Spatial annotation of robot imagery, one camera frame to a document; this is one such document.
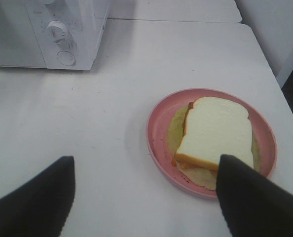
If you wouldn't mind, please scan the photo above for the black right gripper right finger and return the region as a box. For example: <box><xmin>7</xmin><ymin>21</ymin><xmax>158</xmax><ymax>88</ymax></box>
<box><xmin>216</xmin><ymin>155</ymin><xmax>293</xmax><ymax>237</ymax></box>

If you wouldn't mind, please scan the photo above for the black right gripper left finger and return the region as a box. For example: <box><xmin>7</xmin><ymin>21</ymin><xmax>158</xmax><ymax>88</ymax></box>
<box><xmin>0</xmin><ymin>156</ymin><xmax>75</xmax><ymax>237</ymax></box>

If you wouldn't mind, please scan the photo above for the sandwich with cheese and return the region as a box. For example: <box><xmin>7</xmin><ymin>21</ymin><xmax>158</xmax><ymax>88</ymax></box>
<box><xmin>167</xmin><ymin>97</ymin><xmax>261</xmax><ymax>190</ymax></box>

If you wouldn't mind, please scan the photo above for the pink plate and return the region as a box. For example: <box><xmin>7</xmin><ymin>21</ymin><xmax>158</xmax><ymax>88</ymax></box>
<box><xmin>146</xmin><ymin>88</ymin><xmax>277</xmax><ymax>199</ymax></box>

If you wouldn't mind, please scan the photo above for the round white door button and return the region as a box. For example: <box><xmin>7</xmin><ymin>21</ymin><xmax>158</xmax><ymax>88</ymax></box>
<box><xmin>57</xmin><ymin>51</ymin><xmax>76</xmax><ymax>66</ymax></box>

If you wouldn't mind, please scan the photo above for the white microwave door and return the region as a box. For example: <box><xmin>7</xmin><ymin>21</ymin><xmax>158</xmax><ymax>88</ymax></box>
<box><xmin>0</xmin><ymin>0</ymin><xmax>46</xmax><ymax>68</ymax></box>

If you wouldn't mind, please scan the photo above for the white microwave knob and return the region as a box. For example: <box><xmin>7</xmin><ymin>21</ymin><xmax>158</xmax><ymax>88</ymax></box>
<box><xmin>45</xmin><ymin>20</ymin><xmax>70</xmax><ymax>44</ymax></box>

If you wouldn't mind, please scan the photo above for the white microwave oven body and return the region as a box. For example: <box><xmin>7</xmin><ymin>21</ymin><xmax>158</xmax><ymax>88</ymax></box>
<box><xmin>27</xmin><ymin>0</ymin><xmax>110</xmax><ymax>72</ymax></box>

